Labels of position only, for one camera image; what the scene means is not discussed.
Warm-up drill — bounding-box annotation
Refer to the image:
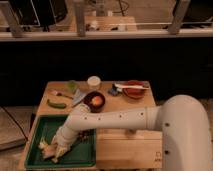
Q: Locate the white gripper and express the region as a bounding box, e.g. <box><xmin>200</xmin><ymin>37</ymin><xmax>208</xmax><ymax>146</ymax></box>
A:
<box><xmin>51</xmin><ymin>140</ymin><xmax>70</xmax><ymax>159</ymax></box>

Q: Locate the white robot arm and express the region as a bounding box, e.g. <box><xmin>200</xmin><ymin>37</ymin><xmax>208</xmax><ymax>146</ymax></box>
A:
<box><xmin>53</xmin><ymin>95</ymin><xmax>213</xmax><ymax>171</ymax></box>

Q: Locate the green plastic tray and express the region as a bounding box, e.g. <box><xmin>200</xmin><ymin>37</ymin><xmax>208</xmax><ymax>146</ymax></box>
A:
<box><xmin>25</xmin><ymin>115</ymin><xmax>96</xmax><ymax>169</ymax></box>

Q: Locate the yellow corn cob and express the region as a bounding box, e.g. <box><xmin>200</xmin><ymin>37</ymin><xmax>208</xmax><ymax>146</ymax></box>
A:
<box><xmin>38</xmin><ymin>138</ymin><xmax>68</xmax><ymax>163</ymax></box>

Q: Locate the dark grape cluster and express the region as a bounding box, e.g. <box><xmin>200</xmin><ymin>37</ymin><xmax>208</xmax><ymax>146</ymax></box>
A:
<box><xmin>78</xmin><ymin>131</ymin><xmax>89</xmax><ymax>141</ymax></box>

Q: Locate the green cucumber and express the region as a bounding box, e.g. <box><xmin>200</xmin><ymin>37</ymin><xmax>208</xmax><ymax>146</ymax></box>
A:
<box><xmin>47</xmin><ymin>99</ymin><xmax>67</xmax><ymax>109</ymax></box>

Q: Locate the grey metal spatula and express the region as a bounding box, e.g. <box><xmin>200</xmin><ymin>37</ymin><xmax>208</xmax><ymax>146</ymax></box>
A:
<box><xmin>72</xmin><ymin>89</ymin><xmax>86</xmax><ymax>106</ymax></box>

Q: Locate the dark bowl with orange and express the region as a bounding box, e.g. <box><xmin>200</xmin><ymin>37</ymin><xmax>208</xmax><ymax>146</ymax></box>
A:
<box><xmin>83</xmin><ymin>91</ymin><xmax>105</xmax><ymax>113</ymax></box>

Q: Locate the green cup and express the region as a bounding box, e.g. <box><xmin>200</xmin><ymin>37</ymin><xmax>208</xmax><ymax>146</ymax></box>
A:
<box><xmin>67</xmin><ymin>80</ymin><xmax>77</xmax><ymax>93</ymax></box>

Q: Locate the white cup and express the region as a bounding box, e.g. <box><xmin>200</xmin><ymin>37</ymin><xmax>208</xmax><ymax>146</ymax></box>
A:
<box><xmin>87</xmin><ymin>76</ymin><xmax>101</xmax><ymax>90</ymax></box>

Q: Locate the white spoon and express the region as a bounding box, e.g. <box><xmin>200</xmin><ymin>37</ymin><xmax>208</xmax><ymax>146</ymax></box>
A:
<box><xmin>114</xmin><ymin>83</ymin><xmax>149</xmax><ymax>90</ymax></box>

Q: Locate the red plate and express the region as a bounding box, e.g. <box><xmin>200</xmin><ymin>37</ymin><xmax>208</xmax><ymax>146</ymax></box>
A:
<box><xmin>123</xmin><ymin>80</ymin><xmax>148</xmax><ymax>99</ymax></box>

